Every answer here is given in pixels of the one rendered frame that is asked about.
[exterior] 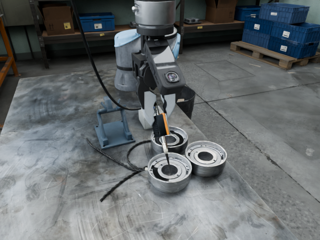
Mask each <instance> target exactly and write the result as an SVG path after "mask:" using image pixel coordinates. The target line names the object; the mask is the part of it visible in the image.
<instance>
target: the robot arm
mask: <svg viewBox="0 0 320 240"><path fill-rule="evenodd" d="M134 4H135V6H133V7H132V12H134V13H135V22H136V23H137V25H136V28H137V29H133V30H125V31H122V32H119V33H117V34H116V35H115V38H114V39H115V45H114V47H115V52H116V63H117V71H116V76H115V80H114V85H115V88H117V89H118V90H121V91H136V94H137V97H138V99H139V102H140V105H141V109H142V112H143V114H144V117H145V119H146V121H147V122H148V123H149V124H150V126H153V124H154V122H155V119H154V113H155V110H154V103H155V101H156V95H155V94H154V92H152V91H151V90H150V88H151V89H152V90H155V88H156V87H158V90H159V92H160V94H161V99H162V101H163V103H164V104H163V108H164V113H165V114H166V116H167V120H168V119H169V118H170V116H171V114H172V112H173V110H174V108H175V105H176V103H177V101H178V98H179V95H180V93H181V92H182V91H183V89H184V86H185V84H186V81H185V79H184V77H183V74H182V72H181V70H180V68H179V65H178V63H177V61H176V60H177V57H178V53H179V48H180V34H178V33H177V29H176V28H175V27H174V25H173V24H174V23H175V16H176V0H134ZM149 87H150V88H149Z"/></svg>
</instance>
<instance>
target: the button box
mask: <svg viewBox="0 0 320 240"><path fill-rule="evenodd" d="M158 108H159V113H160V114H162V113H163V111H162V109H161V108H160V107H159V106H158ZM139 120H140V122H141V124H142V126H143V127H144V129H145V130H147V129H152V126H150V124H149V123H148V122H147V121H146V119H145V117H144V114H143V112H142V109H141V110H139Z"/></svg>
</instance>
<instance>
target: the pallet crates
mask: <svg viewBox="0 0 320 240"><path fill-rule="evenodd" d="M269 4H271V5H269ZM309 8H310V6H304V5H296V4H287V3H279V2H275V3H262V4H261V7H260V13H259V15H249V16H246V18H245V23H244V28H243V29H244V30H243V35H242V40H241V41H236V42H232V43H231V46H230V50H231V51H233V52H236V53H239V54H241V55H244V56H247V57H250V58H253V59H255V60H259V61H261V62H264V63H267V64H269V65H272V66H275V67H277V68H280V69H283V70H290V69H291V66H292V64H293V65H296V66H299V67H303V66H306V65H307V63H308V61H311V62H314V63H320V52H316V51H317V48H318V45H319V42H320V25H319V24H313V23H308V22H305V21H306V18H307V15H308V11H309ZM251 16H255V18H254V17H251ZM240 47H243V48H245V49H248V50H251V51H253V54H252V55H251V54H249V53H246V52H243V51H240ZM263 55H266V56H269V57H272V58H275V59H278V60H280V62H279V64H278V63H275V62H272V61H269V60H266V59H263Z"/></svg>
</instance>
